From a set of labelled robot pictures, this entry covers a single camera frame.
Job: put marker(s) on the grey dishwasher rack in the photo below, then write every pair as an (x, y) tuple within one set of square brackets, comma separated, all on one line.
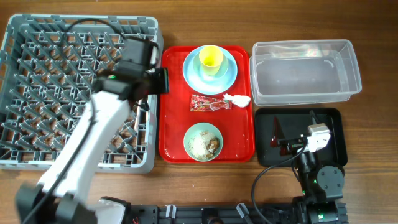
[(48, 65)]

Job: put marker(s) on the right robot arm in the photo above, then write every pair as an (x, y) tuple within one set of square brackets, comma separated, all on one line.
[(322, 182)]

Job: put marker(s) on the red strawberry candy wrapper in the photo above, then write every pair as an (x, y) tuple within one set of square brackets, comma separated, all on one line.
[(206, 104)]

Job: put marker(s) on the green bowl with rice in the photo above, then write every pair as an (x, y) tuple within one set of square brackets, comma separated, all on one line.
[(203, 142)]

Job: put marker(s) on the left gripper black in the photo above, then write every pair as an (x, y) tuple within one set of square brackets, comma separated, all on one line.
[(161, 81)]

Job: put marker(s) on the light blue plate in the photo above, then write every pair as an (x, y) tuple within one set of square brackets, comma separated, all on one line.
[(209, 87)]

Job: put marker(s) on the black plastic tray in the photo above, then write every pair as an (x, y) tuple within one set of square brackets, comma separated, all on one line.
[(292, 123)]

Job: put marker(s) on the red plastic tray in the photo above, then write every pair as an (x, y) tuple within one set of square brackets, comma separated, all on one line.
[(235, 124)]

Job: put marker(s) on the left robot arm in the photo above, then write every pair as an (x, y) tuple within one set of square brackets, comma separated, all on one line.
[(60, 194)]

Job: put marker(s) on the clear plastic bin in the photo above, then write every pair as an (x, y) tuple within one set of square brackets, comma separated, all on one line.
[(301, 72)]

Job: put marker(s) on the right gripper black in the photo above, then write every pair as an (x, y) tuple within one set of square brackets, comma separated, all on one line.
[(278, 139)]

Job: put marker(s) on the yellow plastic cup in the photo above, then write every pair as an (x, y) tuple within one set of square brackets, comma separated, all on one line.
[(211, 57)]

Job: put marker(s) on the white napkin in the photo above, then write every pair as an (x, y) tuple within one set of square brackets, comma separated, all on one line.
[(241, 101)]

